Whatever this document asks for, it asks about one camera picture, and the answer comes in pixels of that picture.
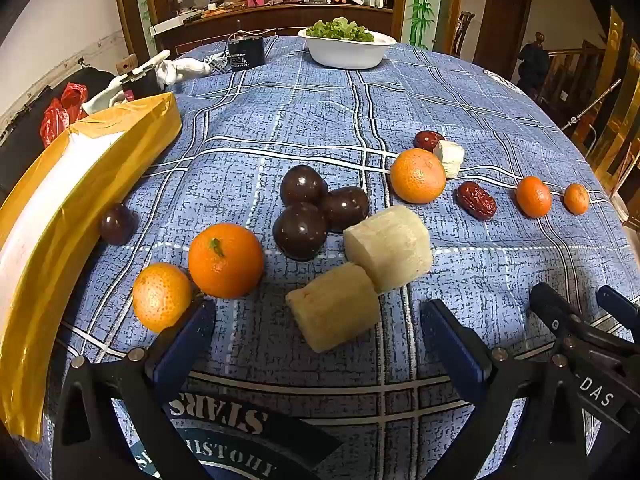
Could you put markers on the bamboo painted pillar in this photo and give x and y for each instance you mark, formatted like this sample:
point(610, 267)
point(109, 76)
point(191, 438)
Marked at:
point(425, 2)

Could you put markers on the wooden chair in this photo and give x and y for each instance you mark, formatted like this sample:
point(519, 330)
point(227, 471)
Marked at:
point(462, 32)

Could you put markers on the black cup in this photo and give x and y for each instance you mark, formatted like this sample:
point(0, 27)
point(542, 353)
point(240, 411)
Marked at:
point(245, 52)

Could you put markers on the medium tangerine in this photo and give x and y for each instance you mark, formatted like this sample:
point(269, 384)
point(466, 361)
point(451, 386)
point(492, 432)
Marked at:
point(417, 175)
point(161, 297)

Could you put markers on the large orange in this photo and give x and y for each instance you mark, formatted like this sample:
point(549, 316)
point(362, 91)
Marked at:
point(225, 260)

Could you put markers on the small white sugarcane piece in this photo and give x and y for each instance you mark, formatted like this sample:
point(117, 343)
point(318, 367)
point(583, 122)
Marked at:
point(448, 158)

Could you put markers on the small tangerine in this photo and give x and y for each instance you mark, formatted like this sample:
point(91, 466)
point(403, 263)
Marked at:
point(533, 196)

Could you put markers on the red date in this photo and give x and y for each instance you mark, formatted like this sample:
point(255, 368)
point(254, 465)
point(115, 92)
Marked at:
point(428, 140)
point(476, 200)

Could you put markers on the wooden door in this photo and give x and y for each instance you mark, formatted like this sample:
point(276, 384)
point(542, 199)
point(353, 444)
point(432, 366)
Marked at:
point(507, 25)

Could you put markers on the yellow tray with white inside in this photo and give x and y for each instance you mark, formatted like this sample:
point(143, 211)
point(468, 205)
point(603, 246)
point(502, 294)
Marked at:
point(145, 130)

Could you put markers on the dark purple passion fruit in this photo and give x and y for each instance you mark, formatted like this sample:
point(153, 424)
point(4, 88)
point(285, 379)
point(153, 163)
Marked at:
point(300, 230)
point(303, 185)
point(347, 207)
point(117, 223)

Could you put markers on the peeled sugarcane piece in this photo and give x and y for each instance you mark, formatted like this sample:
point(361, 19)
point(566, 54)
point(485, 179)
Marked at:
point(389, 247)
point(334, 305)

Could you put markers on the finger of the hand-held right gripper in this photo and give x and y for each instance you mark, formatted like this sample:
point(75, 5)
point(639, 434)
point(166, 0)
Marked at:
point(550, 310)
point(620, 307)

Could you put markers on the tiny tangerine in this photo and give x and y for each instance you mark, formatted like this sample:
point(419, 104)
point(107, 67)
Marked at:
point(576, 198)

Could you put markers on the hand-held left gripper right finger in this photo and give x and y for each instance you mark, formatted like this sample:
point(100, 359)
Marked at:
point(452, 340)

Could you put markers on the metal pole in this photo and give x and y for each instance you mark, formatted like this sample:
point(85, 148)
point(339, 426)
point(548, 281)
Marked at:
point(592, 102)

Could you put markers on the small black box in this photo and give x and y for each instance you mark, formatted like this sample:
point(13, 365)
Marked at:
point(137, 82)

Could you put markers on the white bowl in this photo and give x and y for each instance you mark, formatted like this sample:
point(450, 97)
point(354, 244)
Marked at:
point(345, 55)

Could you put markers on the wooden counter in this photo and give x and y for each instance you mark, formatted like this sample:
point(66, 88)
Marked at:
point(280, 15)

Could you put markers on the green lettuce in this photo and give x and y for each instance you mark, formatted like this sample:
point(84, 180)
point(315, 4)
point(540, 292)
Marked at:
point(340, 30)

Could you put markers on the blue plaid tablecloth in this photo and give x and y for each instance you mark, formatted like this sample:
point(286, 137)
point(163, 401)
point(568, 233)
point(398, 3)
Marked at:
point(300, 125)

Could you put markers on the red plastic bag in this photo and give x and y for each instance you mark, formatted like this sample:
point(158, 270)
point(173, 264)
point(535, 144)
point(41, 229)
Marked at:
point(60, 112)

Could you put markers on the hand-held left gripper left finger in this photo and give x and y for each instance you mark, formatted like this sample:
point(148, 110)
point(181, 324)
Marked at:
point(182, 340)

